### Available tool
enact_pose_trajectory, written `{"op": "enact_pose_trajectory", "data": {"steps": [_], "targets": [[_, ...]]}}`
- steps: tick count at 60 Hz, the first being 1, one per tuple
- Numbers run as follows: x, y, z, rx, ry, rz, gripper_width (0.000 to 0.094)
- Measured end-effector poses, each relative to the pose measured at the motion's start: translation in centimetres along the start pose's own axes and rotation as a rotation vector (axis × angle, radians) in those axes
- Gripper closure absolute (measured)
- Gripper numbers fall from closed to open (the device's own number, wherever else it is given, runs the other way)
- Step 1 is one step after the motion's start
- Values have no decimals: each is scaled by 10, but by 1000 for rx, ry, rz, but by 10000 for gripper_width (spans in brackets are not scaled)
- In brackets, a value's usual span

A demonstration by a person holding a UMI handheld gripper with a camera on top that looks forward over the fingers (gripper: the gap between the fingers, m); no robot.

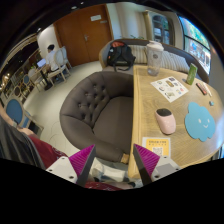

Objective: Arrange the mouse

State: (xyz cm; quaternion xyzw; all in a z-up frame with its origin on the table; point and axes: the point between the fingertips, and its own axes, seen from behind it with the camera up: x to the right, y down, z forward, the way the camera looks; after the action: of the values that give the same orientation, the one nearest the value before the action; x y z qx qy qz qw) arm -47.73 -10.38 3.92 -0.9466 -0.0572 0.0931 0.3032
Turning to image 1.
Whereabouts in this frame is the pink computer mouse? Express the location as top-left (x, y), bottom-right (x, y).
top-left (155, 108), bottom-right (176, 135)

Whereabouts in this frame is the seated person in white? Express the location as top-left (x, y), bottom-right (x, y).
top-left (46, 44), bottom-right (59, 72)

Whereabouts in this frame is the brown tufted armchair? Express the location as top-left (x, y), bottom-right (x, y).
top-left (60, 71), bottom-right (134, 164)

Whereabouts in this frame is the white chair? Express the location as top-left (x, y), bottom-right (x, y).
top-left (48, 49), bottom-right (70, 82)

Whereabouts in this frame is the laptop on far table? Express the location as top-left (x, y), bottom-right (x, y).
top-left (37, 58), bottom-right (46, 68)

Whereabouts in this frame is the blue cloud mouse pad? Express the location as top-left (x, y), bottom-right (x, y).
top-left (184, 102), bottom-right (216, 142)

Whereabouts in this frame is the wooden double door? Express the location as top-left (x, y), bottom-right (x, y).
top-left (54, 4), bottom-right (112, 66)

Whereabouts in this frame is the yellow QR code card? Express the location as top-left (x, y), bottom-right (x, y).
top-left (142, 137), bottom-right (171, 157)

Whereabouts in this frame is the clear plastic water bottle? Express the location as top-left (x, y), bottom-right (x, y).
top-left (146, 41), bottom-right (164, 76)

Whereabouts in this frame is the white sticker sheet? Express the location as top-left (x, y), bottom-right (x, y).
top-left (151, 77), bottom-right (188, 103)

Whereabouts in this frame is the blue round-back chair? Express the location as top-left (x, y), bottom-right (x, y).
top-left (5, 98), bottom-right (31, 128)

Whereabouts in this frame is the red and white remote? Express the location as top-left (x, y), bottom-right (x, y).
top-left (196, 83), bottom-right (207, 95)

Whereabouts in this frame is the striped bench sofa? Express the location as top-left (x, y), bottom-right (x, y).
top-left (99, 39), bottom-right (209, 83)

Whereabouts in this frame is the black backpack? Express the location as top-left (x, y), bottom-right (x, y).
top-left (107, 41), bottom-right (136, 72)

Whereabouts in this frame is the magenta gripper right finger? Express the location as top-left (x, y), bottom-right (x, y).
top-left (133, 144), bottom-right (160, 185)

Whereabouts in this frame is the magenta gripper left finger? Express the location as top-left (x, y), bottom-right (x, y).
top-left (69, 145), bottom-right (96, 186)

